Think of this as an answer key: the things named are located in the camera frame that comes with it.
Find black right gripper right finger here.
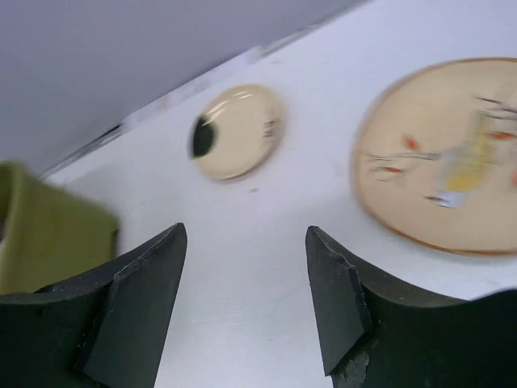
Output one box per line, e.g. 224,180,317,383
305,226,516,387

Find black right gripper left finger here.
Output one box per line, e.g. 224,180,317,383
1,223,187,387

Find tan bird pattern plate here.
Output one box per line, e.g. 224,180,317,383
352,57,516,255

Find small cream plate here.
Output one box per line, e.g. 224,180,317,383
189,83,286,180

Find green plastic bin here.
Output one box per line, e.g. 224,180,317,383
1,162,119,294

